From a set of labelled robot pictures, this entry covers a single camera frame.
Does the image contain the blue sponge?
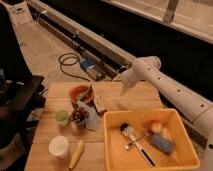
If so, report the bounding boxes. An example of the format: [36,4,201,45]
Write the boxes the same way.
[150,134,173,155]

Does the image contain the green pepper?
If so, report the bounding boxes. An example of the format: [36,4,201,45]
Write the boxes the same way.
[77,86,92,100]

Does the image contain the yellow plastic bin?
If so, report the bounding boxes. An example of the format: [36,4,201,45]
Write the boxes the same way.
[103,109,200,171]

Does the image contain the red bowl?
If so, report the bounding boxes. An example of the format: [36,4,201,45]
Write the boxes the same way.
[69,85,94,104]

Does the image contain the black white dish brush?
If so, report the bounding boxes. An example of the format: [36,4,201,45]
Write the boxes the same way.
[120,123,155,167]

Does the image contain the white cup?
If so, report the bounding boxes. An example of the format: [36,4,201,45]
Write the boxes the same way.
[48,136,69,159]

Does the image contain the black cable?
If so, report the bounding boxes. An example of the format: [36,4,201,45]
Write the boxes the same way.
[58,52,92,83]

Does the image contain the dark patterned cup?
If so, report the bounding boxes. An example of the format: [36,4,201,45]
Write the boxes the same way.
[71,108,88,129]

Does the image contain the green cup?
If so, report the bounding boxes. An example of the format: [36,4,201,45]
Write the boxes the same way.
[54,110,69,126]

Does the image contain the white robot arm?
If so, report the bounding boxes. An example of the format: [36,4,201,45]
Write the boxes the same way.
[121,56,213,171]

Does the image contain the yellow corn cob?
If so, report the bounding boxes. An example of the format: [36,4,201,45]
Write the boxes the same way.
[69,140,85,170]

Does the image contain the blue box device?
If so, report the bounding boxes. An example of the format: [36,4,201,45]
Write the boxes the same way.
[80,59,95,71]

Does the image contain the orange fruit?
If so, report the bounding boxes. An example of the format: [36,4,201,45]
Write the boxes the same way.
[150,121,163,133]

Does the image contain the metal spoon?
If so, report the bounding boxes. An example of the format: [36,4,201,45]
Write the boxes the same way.
[124,131,151,150]

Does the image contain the brown rectangular block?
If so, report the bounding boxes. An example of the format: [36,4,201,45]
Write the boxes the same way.
[93,96,107,116]

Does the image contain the clear plastic bag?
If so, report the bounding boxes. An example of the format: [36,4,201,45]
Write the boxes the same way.
[77,101,100,131]

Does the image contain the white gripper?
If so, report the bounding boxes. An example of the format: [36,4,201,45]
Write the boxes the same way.
[120,68,140,96]

